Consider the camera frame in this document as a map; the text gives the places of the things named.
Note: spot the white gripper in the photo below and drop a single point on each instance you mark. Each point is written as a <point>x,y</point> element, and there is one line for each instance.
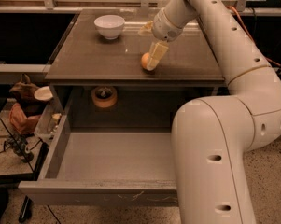
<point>163,27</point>

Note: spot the small white dish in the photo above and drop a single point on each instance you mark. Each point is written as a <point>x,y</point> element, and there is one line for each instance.
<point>43,94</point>

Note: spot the orange cloth bag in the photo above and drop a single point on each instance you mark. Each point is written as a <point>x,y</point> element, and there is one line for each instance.
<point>20,122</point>

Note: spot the orange tape roll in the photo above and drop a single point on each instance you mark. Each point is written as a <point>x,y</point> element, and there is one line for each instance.
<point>104,96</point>

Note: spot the clear plastic bin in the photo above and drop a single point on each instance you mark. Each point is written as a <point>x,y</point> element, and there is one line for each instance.
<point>48,123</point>

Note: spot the orange fruit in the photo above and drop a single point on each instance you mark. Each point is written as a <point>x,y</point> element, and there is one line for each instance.
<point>144,60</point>

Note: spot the white ceramic bowl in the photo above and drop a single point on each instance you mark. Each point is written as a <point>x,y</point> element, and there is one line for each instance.
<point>109,26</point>

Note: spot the brown stuffed toy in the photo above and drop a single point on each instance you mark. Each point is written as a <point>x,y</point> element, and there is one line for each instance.
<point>24,92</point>

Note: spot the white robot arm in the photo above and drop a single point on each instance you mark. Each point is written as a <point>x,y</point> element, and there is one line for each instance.
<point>211,134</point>

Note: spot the open grey top drawer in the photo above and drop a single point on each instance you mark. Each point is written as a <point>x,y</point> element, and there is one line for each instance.
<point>116,156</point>

